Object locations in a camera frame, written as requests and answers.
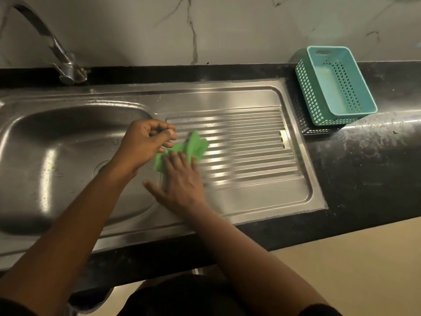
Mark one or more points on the person's left hand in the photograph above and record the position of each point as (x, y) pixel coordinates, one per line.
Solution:
(138, 146)

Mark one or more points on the person's right hand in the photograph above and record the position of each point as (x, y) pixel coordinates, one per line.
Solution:
(182, 187)

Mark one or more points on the person's left thumb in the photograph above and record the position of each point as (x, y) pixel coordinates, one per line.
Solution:
(167, 138)

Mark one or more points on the person's right thumb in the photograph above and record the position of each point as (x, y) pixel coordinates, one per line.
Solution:
(153, 190)

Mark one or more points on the person's right middle finger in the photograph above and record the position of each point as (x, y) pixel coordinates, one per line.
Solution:
(182, 160)

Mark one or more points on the green cleaning cloth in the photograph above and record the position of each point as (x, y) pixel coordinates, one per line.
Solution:
(195, 146)

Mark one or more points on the person's left forearm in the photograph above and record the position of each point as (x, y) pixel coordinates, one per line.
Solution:
(65, 227)

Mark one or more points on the person's right forearm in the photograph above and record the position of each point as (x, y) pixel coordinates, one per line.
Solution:
(250, 259)

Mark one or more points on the round sink drain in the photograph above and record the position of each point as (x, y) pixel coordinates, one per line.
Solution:
(100, 167)

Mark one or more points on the stainless steel sink with drainboard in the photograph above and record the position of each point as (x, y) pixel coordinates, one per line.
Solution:
(250, 154)

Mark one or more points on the person's dark clothing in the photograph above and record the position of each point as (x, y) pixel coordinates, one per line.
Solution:
(184, 297)

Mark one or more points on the chrome curved faucet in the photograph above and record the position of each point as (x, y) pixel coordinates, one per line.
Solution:
(56, 46)

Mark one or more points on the teal perforated plastic basket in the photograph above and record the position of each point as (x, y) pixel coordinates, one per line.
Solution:
(334, 85)

